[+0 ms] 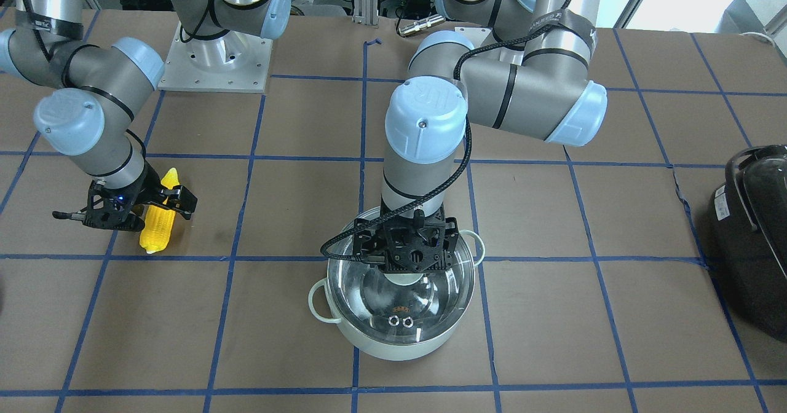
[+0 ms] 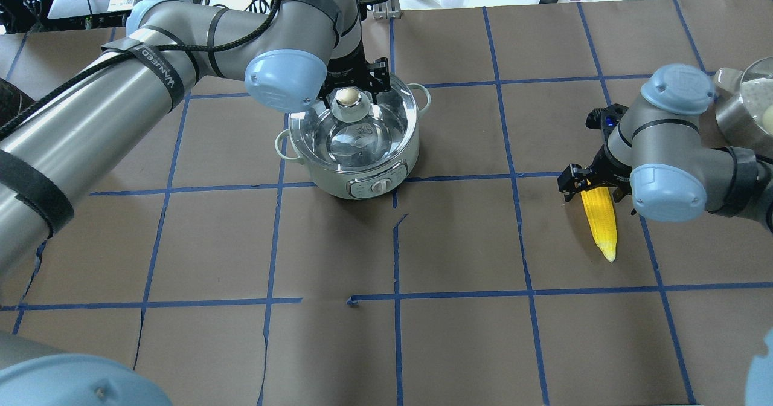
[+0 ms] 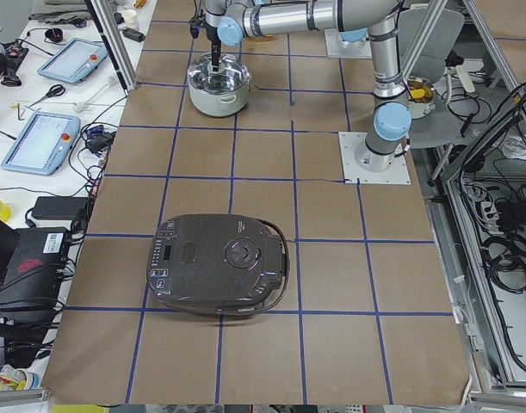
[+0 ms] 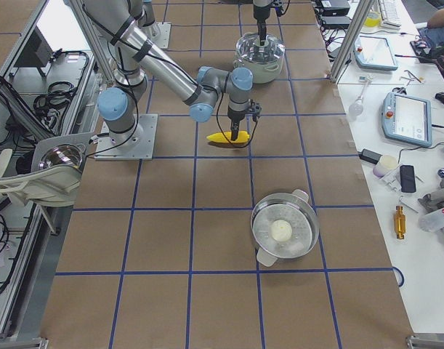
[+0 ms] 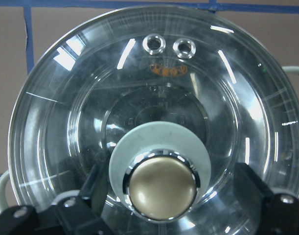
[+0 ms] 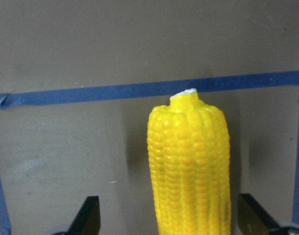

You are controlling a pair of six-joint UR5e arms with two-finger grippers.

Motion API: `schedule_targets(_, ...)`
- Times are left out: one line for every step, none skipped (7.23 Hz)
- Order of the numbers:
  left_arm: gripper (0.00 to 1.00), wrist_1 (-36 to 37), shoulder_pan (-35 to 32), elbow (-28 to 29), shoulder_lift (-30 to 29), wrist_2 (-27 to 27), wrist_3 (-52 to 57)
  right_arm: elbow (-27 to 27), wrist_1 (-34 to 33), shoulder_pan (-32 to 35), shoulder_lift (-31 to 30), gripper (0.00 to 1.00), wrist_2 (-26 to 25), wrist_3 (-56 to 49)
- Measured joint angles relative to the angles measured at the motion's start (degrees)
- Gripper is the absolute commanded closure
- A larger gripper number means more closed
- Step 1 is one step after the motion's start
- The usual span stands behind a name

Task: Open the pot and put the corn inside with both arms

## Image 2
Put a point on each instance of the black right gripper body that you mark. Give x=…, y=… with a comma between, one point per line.
x=611, y=174

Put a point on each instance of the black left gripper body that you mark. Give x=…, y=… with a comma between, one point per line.
x=345, y=74

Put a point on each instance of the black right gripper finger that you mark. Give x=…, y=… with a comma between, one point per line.
x=621, y=192
x=575, y=179

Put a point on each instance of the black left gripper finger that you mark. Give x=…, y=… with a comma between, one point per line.
x=379, y=78
x=323, y=99

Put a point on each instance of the yellow toy corn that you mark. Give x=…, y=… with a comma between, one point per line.
x=600, y=213

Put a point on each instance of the glass pot lid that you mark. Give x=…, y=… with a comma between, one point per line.
x=350, y=139

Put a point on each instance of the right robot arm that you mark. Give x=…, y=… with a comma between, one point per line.
x=702, y=209

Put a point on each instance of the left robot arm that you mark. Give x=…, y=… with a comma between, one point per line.
x=57, y=149

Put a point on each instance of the pale green electric pot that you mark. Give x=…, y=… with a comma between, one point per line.
x=360, y=185

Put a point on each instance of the dark brown rice cooker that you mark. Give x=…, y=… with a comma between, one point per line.
x=13, y=101

